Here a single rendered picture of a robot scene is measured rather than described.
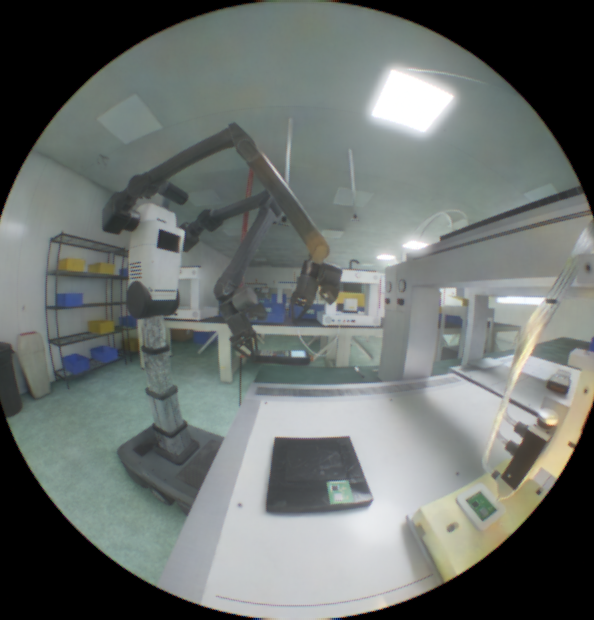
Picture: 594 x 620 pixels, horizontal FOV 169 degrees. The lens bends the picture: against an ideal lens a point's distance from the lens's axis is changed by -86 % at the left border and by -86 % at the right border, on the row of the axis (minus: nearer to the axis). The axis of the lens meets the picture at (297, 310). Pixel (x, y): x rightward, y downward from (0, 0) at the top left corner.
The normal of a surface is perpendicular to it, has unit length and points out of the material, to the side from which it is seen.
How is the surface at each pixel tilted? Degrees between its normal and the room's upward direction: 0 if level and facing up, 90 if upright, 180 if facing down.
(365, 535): 0
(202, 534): 0
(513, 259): 90
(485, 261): 90
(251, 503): 0
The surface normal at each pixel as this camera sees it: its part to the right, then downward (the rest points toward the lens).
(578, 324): -1.00, -0.04
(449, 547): 0.04, -1.00
